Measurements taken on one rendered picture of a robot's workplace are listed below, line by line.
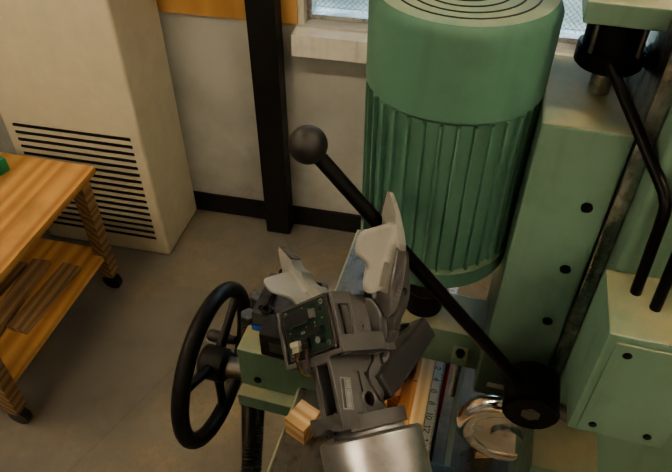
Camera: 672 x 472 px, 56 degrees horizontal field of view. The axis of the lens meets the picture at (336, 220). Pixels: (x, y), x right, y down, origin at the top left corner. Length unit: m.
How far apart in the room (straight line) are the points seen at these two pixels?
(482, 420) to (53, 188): 1.59
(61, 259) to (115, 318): 0.27
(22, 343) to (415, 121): 1.74
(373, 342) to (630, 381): 0.23
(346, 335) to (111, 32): 1.60
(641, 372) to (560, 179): 0.18
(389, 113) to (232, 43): 1.64
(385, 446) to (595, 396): 0.22
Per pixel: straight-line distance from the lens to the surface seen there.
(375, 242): 0.55
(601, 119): 0.61
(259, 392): 1.02
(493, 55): 0.55
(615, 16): 0.58
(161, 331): 2.28
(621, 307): 0.61
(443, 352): 0.88
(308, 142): 0.54
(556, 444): 0.77
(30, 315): 2.20
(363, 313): 0.57
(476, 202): 0.64
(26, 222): 2.00
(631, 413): 0.67
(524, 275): 0.71
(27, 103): 2.35
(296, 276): 0.65
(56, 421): 2.17
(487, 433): 0.83
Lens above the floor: 1.72
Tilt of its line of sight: 42 degrees down
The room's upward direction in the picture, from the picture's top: straight up
